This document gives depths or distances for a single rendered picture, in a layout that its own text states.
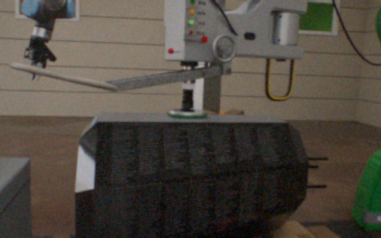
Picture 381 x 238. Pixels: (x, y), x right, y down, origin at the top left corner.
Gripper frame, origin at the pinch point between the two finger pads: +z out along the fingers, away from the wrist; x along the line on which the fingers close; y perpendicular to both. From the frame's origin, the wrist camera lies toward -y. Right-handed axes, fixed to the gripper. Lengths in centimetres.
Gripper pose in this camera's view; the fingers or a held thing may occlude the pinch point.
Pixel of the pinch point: (35, 78)
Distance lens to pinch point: 211.1
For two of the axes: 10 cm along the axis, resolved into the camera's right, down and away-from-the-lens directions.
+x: 8.4, 2.2, -4.9
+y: -4.8, -0.9, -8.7
